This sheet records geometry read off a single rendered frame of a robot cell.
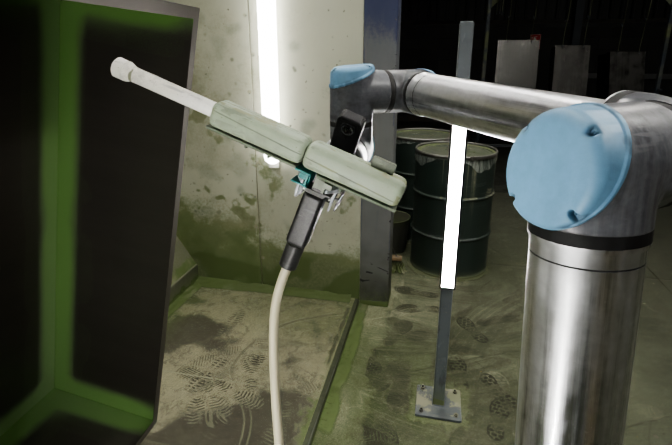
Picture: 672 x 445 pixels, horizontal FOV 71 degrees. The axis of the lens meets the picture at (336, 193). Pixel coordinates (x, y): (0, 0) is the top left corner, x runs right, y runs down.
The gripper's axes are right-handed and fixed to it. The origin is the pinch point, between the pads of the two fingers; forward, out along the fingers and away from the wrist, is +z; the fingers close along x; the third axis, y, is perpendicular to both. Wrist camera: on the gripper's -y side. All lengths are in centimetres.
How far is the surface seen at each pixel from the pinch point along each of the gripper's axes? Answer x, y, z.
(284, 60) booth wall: 69, 14, -198
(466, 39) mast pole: -15, -30, -116
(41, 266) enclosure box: 66, 67, -31
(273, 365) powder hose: -4.9, 33.1, 1.8
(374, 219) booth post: -14, 79, -197
